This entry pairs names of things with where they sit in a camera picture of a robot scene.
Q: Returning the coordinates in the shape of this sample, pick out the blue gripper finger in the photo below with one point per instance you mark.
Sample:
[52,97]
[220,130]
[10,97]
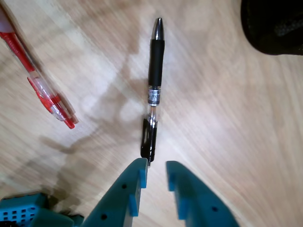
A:
[113,205]
[203,208]

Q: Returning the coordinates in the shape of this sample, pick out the black retractable pen silver tip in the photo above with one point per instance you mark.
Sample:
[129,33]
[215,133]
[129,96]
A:
[156,59]

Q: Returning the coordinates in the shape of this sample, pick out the red pen with white grip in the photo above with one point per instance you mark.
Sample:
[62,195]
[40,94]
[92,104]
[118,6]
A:
[20,55]

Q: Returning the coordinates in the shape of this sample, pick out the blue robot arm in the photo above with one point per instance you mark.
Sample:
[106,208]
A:
[16,212]

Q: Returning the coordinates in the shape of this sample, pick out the black mesh pen holder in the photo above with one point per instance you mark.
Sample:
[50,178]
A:
[272,23]

